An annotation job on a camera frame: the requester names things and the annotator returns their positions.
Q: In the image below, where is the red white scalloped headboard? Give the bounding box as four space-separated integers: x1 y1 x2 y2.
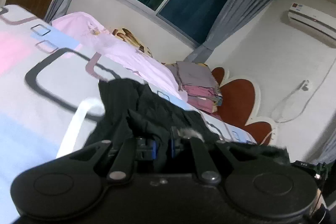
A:
212 67 278 145

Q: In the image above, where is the white air conditioner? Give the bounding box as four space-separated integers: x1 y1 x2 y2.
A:
287 3 335 48

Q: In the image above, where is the black jacket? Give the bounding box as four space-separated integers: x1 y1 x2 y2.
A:
84 78 289 164

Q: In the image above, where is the pink folded clothes stack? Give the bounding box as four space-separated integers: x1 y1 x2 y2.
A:
183 85 219 114

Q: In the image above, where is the white cable on wall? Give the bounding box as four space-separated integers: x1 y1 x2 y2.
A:
260 56 336 146

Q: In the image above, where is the pink blanket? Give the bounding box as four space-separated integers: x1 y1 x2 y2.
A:
51 12 188 102

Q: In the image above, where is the patterned grey bed sheet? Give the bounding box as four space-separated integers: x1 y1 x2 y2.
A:
0 4 258 223

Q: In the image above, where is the colourful folded cloth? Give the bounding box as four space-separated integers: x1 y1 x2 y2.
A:
213 89 223 113

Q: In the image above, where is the grey curtain right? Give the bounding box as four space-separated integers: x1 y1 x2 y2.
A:
185 0 273 63

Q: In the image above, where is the yellow patterned pillow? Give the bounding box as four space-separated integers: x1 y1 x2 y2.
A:
112 28 153 57

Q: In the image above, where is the grey folded cloth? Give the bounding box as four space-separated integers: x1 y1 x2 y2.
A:
165 61 218 91

